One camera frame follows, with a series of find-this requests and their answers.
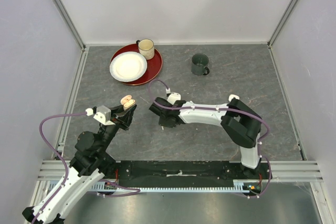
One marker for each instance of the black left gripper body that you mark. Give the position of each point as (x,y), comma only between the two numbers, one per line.
(118,122)

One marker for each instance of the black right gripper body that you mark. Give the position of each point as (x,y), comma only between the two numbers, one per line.
(162,121)

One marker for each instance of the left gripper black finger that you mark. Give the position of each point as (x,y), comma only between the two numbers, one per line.
(117,111)
(128,116)

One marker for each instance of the beige earbud charging case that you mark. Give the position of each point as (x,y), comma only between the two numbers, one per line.
(127,102)

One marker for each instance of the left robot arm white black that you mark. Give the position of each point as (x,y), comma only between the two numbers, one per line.
(90,163)

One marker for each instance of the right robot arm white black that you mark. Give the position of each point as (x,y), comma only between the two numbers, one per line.
(241,123)

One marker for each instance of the white paper plate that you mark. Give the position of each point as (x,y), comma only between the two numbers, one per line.
(128,66)

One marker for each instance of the round red tray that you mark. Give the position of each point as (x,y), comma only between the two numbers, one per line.
(153,68)

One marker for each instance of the dark green mug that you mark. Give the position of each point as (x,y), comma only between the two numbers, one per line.
(200,64)

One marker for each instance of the cream ceramic mug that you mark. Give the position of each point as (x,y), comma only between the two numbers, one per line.
(146,48)

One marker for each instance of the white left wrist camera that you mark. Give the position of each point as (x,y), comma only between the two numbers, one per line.
(102,114)

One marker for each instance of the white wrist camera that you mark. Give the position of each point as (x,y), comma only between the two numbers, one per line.
(102,114)
(172,97)

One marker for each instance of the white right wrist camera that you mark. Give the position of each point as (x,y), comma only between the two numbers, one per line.
(172,97)

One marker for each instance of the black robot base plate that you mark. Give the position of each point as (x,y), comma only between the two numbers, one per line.
(183,174)

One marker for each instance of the slotted grey cable duct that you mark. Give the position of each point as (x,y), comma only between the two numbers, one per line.
(237,187)

